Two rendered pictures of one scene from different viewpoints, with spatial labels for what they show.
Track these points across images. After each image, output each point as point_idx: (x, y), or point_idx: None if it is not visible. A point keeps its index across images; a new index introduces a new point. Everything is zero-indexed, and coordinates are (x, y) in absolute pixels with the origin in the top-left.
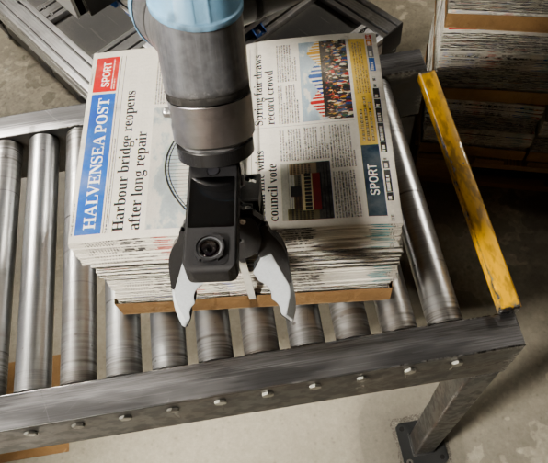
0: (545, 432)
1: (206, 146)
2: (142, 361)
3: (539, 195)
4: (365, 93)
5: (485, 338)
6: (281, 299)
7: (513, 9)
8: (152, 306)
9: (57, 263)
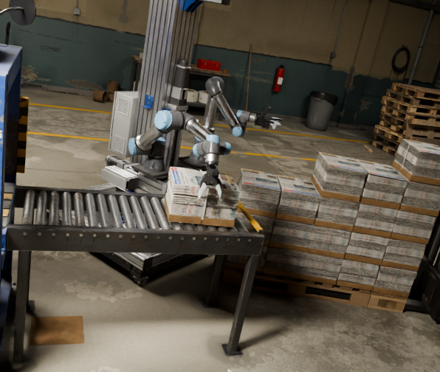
0: (277, 350)
1: (212, 160)
2: None
3: (269, 291)
4: (229, 178)
5: (255, 235)
6: (219, 194)
7: (256, 207)
8: (177, 218)
9: (73, 290)
